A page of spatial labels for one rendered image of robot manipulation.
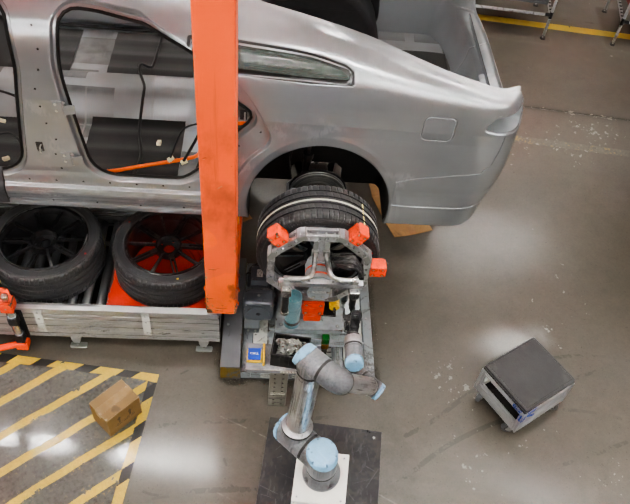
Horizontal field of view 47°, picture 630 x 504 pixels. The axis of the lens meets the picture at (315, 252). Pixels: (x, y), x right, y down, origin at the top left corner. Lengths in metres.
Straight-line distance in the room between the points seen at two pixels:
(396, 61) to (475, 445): 2.20
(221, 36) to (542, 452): 2.97
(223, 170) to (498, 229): 2.76
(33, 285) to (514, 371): 2.76
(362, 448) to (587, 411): 1.52
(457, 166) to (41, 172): 2.23
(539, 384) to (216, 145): 2.29
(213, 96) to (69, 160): 1.33
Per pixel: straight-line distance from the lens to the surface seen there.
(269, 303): 4.22
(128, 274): 4.26
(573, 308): 5.19
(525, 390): 4.27
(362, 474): 3.86
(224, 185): 3.27
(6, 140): 4.74
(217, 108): 2.98
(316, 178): 4.09
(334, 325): 4.37
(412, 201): 4.12
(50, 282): 4.35
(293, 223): 3.66
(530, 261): 5.34
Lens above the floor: 3.80
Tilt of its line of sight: 49 degrees down
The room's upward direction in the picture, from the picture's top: 7 degrees clockwise
